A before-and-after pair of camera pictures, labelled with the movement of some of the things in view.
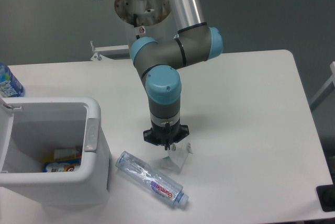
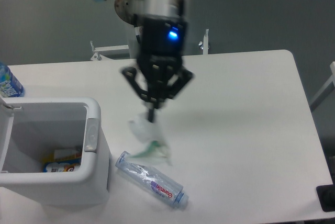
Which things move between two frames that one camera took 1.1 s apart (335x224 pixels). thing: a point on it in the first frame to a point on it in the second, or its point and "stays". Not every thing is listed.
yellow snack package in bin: x=63 y=160 stays
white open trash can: x=32 y=127 stays
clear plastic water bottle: x=165 y=188 stays
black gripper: x=163 y=132 to x=164 y=42
